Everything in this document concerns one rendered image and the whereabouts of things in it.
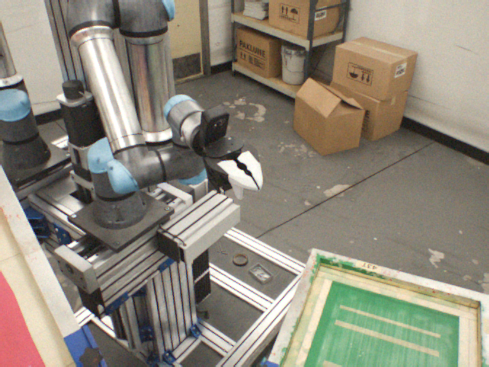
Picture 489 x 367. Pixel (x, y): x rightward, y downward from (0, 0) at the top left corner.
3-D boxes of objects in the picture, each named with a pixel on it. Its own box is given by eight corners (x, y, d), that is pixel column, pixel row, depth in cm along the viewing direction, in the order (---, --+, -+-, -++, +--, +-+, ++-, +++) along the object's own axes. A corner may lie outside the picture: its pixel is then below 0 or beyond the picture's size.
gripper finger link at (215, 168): (245, 175, 79) (223, 152, 85) (244, 167, 78) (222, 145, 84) (221, 186, 77) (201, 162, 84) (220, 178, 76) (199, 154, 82)
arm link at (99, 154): (89, 180, 131) (79, 139, 123) (134, 167, 136) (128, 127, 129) (99, 202, 123) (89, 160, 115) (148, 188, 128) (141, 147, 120)
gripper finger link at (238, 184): (261, 209, 78) (236, 181, 85) (257, 183, 74) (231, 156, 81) (245, 216, 77) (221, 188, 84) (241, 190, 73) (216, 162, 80)
